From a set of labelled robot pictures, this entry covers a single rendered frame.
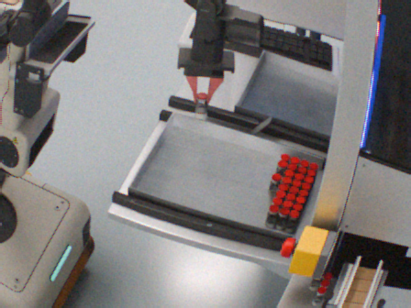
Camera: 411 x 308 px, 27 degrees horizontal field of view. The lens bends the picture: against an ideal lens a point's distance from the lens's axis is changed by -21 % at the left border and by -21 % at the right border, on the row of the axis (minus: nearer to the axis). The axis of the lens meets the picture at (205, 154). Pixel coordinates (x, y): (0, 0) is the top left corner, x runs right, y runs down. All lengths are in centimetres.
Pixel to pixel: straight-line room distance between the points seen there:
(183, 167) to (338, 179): 47
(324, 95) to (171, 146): 43
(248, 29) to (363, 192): 37
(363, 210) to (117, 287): 139
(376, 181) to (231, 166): 50
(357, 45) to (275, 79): 85
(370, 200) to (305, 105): 62
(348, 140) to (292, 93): 69
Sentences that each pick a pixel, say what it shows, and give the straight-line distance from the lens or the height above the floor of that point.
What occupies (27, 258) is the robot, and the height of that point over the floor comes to 28.
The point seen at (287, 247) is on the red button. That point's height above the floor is 101.
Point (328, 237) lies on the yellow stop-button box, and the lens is 178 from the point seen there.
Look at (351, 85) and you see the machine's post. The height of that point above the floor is 135.
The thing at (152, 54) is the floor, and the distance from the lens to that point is 398.
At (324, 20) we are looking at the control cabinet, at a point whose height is 87.
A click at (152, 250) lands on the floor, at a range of 315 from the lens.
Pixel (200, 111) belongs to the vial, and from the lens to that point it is 188.
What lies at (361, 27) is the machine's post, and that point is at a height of 149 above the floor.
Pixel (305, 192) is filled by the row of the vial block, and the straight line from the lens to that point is 202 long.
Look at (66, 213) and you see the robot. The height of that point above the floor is 28.
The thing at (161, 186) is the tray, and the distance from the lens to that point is 205.
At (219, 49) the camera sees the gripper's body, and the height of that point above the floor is 125.
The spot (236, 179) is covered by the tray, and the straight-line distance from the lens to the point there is 209.
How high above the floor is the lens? 225
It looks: 40 degrees down
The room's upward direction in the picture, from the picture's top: 8 degrees clockwise
